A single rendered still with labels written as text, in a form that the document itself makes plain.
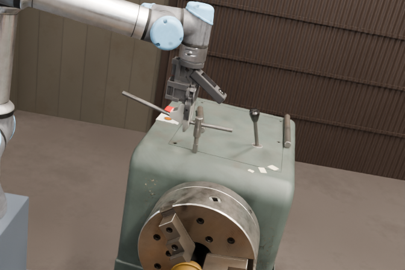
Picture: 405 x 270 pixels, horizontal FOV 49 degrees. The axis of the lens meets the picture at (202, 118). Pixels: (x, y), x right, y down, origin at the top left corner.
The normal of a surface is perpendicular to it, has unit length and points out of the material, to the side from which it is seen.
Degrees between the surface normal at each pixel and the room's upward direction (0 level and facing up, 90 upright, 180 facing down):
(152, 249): 90
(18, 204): 0
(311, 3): 90
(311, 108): 90
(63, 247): 0
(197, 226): 90
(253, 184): 48
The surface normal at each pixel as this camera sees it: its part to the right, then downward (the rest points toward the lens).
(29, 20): -0.04, 0.37
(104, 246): 0.18, -0.91
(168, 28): 0.18, 0.40
